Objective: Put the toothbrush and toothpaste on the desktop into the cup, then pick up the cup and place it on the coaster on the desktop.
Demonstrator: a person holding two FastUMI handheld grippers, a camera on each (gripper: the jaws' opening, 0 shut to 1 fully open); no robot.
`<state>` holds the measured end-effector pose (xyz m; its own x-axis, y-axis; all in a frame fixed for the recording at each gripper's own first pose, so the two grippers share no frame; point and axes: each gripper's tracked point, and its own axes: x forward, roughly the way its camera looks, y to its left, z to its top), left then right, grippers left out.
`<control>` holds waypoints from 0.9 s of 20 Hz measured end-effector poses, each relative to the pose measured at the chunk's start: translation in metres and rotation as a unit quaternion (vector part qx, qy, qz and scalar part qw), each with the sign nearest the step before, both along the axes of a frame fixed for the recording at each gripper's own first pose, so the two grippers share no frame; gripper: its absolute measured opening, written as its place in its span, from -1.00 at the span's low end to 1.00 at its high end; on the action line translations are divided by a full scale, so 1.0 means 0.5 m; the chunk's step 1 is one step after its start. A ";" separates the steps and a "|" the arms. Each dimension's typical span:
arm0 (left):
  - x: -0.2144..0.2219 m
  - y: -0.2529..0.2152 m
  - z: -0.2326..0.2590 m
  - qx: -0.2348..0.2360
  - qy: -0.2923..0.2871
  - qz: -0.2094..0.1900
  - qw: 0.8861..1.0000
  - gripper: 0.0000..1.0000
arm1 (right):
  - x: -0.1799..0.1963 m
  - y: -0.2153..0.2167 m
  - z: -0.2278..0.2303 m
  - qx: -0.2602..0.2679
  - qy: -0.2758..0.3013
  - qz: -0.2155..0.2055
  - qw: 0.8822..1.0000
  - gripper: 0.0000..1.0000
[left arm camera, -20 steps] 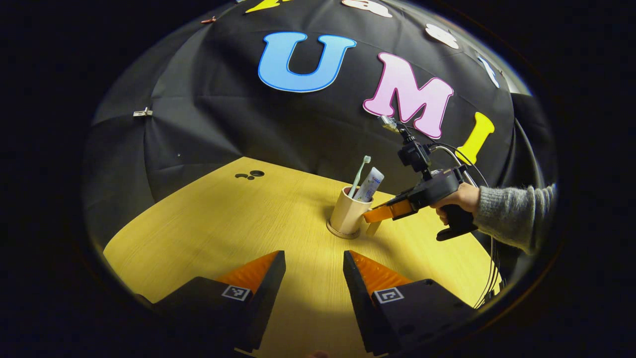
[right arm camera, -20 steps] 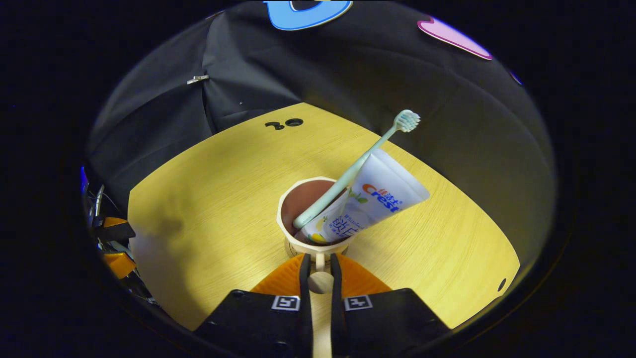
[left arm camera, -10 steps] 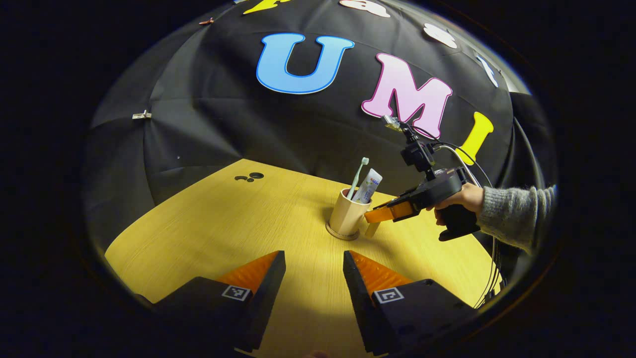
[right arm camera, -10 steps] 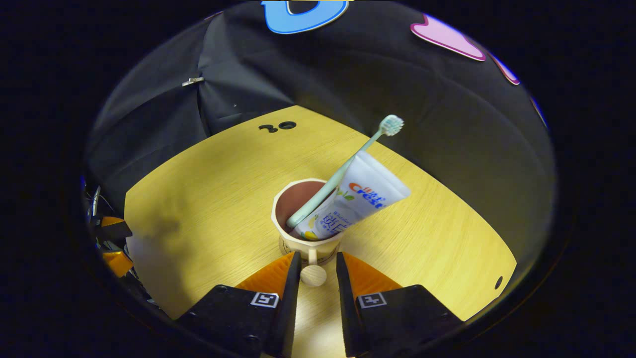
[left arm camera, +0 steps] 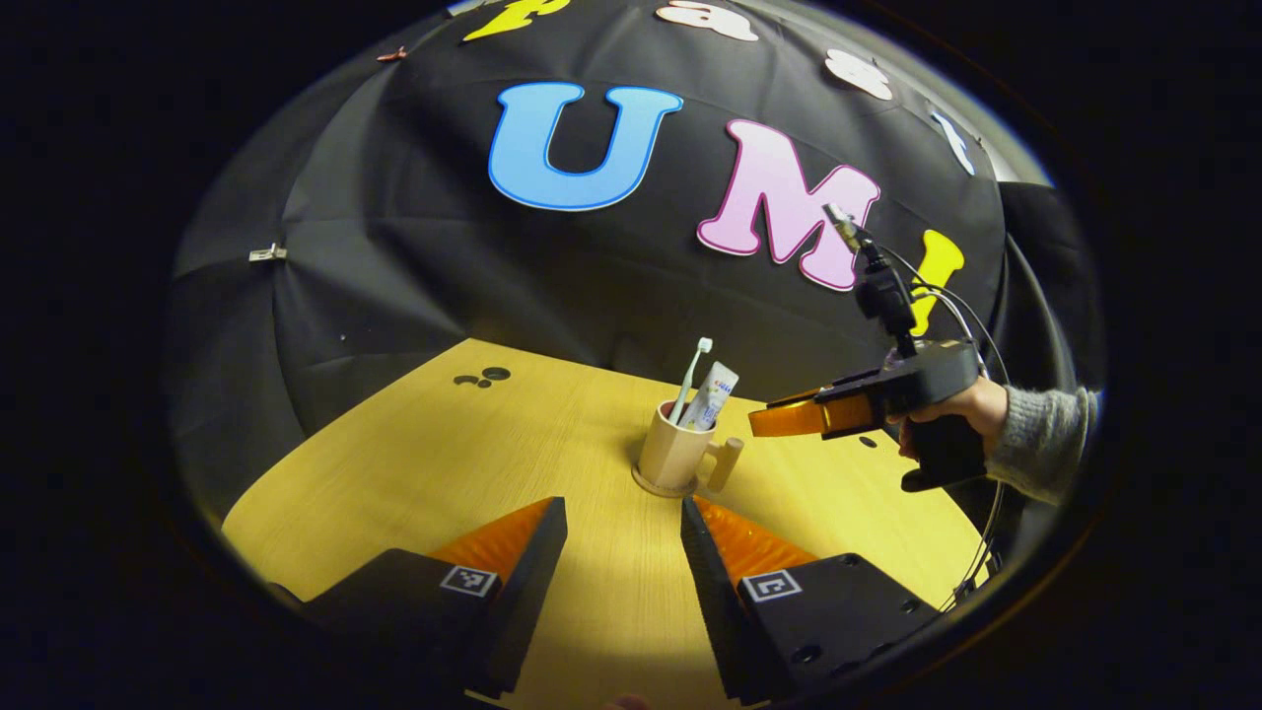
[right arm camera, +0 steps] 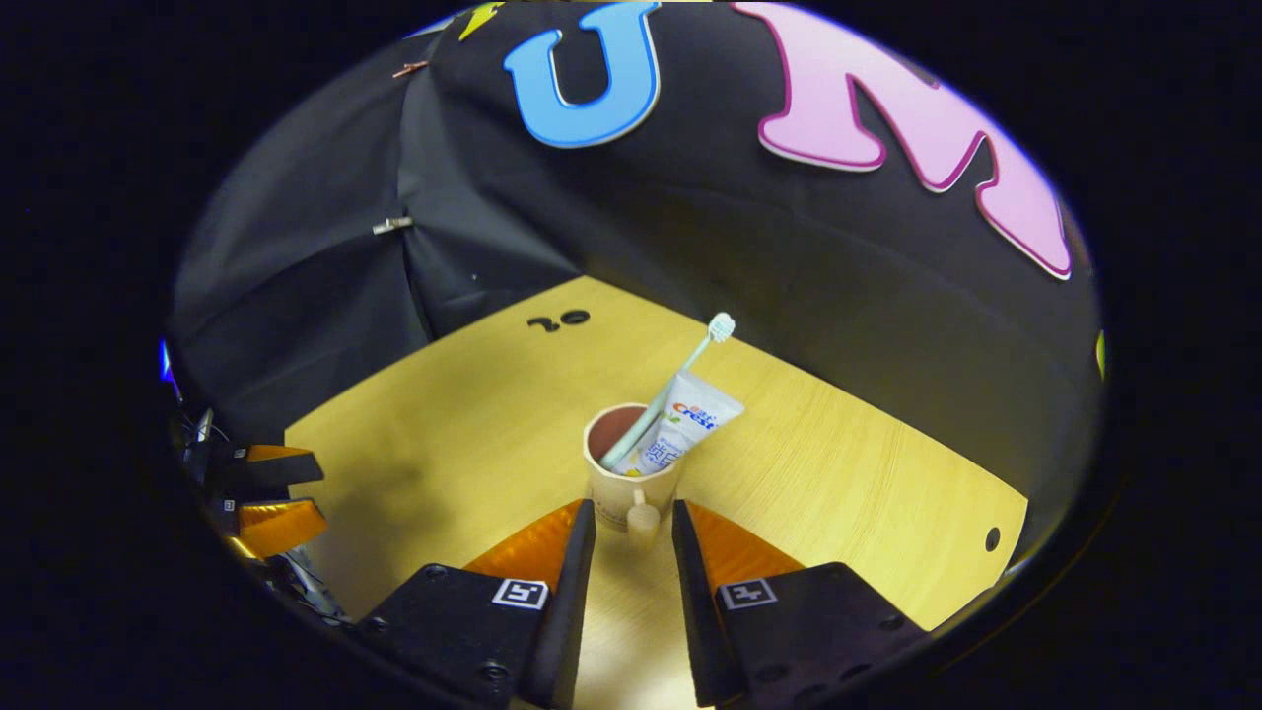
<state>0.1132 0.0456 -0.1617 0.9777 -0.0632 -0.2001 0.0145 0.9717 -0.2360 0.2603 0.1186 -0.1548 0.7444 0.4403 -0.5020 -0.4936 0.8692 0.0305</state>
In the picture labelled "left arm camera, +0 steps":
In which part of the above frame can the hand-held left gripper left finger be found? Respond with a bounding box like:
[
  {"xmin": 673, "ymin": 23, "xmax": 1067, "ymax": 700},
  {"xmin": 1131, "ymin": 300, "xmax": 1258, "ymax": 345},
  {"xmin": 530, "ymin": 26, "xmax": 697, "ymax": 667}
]
[{"xmin": 266, "ymin": 496, "xmax": 570, "ymax": 699}]

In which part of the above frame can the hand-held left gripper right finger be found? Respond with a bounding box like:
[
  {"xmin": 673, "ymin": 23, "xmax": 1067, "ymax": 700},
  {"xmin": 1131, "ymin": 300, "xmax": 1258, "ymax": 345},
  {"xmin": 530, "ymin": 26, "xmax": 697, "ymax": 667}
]
[{"xmin": 679, "ymin": 494, "xmax": 943, "ymax": 706}]

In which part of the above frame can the white toothpaste tube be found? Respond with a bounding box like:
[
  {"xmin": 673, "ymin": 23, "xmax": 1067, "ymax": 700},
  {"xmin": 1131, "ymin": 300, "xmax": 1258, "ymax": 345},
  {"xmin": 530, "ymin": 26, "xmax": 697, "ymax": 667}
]
[{"xmin": 680, "ymin": 361, "xmax": 740, "ymax": 433}]

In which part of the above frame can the pale green toothbrush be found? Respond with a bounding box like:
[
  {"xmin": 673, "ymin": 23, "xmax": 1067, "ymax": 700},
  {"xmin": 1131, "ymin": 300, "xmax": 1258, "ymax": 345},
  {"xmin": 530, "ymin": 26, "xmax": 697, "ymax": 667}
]
[{"xmin": 670, "ymin": 337, "xmax": 714, "ymax": 425}]

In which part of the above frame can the beige cup with handle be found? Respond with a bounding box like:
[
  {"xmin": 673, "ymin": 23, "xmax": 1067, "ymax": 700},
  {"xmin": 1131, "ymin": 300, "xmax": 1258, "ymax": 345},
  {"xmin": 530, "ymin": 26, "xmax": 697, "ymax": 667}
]
[{"xmin": 636, "ymin": 399, "xmax": 745, "ymax": 497}]

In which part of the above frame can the round cork coaster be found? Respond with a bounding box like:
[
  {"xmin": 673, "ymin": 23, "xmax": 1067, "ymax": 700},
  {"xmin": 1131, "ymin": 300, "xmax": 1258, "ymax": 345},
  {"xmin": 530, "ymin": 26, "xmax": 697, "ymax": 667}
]
[{"xmin": 631, "ymin": 465, "xmax": 709, "ymax": 500}]

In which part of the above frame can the wooden desktop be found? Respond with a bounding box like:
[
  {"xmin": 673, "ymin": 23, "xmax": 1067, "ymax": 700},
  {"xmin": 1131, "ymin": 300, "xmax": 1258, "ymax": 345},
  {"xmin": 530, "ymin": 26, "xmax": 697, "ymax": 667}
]
[{"xmin": 222, "ymin": 338, "xmax": 992, "ymax": 710}]

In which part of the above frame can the black backdrop cloth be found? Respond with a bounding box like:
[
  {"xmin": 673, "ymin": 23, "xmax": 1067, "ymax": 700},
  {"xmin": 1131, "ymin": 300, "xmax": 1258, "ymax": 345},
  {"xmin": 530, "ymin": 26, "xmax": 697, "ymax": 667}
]
[{"xmin": 168, "ymin": 0, "xmax": 1105, "ymax": 494}]

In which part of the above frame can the black cable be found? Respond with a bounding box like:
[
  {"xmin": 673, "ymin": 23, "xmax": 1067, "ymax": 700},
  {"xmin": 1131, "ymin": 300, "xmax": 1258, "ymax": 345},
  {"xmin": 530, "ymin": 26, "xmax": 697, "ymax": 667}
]
[{"xmin": 873, "ymin": 232, "xmax": 1012, "ymax": 612}]

